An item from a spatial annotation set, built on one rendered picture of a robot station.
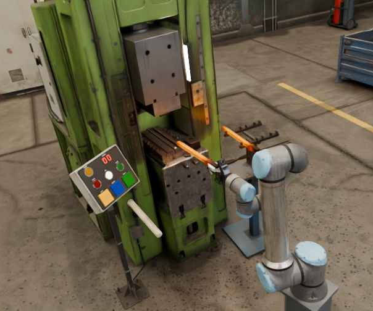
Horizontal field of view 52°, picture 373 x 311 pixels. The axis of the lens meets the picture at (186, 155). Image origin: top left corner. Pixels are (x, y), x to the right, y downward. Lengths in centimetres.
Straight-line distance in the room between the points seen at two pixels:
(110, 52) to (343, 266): 224
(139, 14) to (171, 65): 35
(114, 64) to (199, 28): 64
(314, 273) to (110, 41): 170
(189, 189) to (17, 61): 545
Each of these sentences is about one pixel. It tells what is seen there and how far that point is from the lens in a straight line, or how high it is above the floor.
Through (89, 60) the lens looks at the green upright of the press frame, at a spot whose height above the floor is 169.
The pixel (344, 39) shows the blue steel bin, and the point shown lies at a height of 65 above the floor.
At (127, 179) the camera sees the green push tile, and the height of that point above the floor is 102.
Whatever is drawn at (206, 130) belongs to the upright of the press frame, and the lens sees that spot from 293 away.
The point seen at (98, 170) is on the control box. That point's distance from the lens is 229.
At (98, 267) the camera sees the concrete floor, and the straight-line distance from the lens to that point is 334.
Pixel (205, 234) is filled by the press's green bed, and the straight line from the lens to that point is 316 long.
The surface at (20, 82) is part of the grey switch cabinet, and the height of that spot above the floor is 24.
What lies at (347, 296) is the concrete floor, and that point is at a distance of 301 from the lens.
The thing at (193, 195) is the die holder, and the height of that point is 59.
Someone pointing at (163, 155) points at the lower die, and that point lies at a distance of 263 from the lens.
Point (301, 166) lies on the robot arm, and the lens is 171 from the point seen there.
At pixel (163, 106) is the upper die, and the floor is 132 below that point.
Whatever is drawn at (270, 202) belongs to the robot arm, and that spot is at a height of 122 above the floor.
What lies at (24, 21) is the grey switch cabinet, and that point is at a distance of 755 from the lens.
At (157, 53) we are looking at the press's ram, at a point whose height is 166.
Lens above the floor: 227
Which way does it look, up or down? 30 degrees down
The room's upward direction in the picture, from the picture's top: 8 degrees counter-clockwise
